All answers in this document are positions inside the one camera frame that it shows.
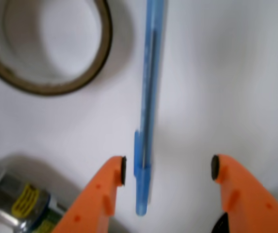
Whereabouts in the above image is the small black tape roll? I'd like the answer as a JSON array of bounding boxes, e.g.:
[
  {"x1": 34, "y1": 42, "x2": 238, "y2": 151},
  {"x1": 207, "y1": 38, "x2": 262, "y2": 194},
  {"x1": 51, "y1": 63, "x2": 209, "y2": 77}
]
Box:
[{"x1": 0, "y1": 0, "x2": 113, "y2": 96}]

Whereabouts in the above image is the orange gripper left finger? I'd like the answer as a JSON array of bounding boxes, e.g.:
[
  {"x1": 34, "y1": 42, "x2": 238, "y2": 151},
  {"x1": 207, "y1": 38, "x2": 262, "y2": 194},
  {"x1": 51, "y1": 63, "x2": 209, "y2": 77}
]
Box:
[{"x1": 53, "y1": 156, "x2": 127, "y2": 233}]

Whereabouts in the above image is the black mesh pen holder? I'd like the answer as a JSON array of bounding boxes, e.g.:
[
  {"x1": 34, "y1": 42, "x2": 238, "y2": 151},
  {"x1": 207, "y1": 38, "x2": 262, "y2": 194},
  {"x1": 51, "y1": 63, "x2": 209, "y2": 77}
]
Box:
[{"x1": 211, "y1": 212, "x2": 229, "y2": 233}]

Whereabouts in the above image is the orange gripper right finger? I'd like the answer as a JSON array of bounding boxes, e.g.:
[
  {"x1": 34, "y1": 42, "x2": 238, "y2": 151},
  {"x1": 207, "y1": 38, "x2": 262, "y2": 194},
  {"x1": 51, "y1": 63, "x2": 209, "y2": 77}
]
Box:
[{"x1": 211, "y1": 154, "x2": 278, "y2": 233}]

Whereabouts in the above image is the light blue ballpoint pen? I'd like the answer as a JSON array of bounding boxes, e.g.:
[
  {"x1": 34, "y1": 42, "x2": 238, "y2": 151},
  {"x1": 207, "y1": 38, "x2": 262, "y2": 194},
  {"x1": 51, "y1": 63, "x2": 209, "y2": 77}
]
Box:
[{"x1": 133, "y1": 0, "x2": 165, "y2": 216}]

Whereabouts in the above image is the blue capped marker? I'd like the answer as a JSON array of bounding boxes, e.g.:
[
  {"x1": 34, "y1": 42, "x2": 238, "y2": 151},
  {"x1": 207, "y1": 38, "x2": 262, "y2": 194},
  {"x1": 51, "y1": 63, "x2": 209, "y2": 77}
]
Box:
[{"x1": 0, "y1": 157, "x2": 68, "y2": 233}]

